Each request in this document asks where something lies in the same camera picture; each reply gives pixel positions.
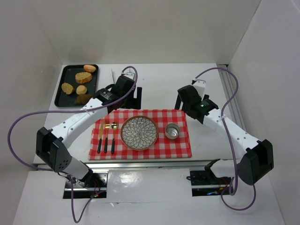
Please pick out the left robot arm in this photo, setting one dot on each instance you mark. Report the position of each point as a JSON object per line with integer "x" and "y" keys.
{"x": 52, "y": 144}

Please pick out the red white checkered cloth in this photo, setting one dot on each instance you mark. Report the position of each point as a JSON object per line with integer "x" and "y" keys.
{"x": 163, "y": 148}

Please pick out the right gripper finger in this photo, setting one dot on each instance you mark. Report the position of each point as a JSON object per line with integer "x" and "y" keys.
{"x": 205, "y": 97}
{"x": 178, "y": 103}

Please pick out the metal cup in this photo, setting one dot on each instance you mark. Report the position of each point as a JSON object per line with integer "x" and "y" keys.
{"x": 172, "y": 131}

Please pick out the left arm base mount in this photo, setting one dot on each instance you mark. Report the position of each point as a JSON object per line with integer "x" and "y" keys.
{"x": 96, "y": 187}

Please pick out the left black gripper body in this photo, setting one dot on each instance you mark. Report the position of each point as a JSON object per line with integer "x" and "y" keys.
{"x": 135, "y": 99}

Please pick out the small round muffin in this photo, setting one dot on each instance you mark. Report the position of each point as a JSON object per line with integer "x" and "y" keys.
{"x": 81, "y": 89}

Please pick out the gold spoon black handle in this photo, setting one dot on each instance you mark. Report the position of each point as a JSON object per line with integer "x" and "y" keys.
{"x": 115, "y": 127}

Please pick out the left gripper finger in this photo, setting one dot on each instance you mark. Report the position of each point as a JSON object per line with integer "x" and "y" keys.
{"x": 128, "y": 102}
{"x": 138, "y": 99}

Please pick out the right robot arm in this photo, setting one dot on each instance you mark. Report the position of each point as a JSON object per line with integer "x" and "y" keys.
{"x": 254, "y": 157}

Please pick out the black baking tray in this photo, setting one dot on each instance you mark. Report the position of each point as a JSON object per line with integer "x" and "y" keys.
{"x": 68, "y": 76}

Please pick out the aluminium rail front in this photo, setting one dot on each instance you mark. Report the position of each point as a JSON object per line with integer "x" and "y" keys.
{"x": 152, "y": 164}

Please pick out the large sliced bread loaf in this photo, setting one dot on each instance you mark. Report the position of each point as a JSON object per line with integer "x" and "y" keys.
{"x": 83, "y": 77}

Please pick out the round orange bun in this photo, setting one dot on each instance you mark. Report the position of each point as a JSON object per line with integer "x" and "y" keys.
{"x": 89, "y": 68}

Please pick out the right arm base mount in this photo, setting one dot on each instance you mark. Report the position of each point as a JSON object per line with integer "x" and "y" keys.
{"x": 205, "y": 183}

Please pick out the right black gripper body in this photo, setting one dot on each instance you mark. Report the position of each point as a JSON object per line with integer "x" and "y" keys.
{"x": 182, "y": 103}

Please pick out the floral patterned plate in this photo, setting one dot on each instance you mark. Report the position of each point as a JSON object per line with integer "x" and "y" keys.
{"x": 139, "y": 132}

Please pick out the gold knife black handle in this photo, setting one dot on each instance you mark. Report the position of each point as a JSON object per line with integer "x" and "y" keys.
{"x": 100, "y": 137}

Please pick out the gold fork black handle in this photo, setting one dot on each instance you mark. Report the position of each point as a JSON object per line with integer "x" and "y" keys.
{"x": 107, "y": 127}

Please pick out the brown croissant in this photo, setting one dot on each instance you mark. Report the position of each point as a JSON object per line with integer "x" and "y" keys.
{"x": 82, "y": 99}

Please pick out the small bread slice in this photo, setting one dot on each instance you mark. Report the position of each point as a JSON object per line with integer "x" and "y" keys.
{"x": 67, "y": 88}

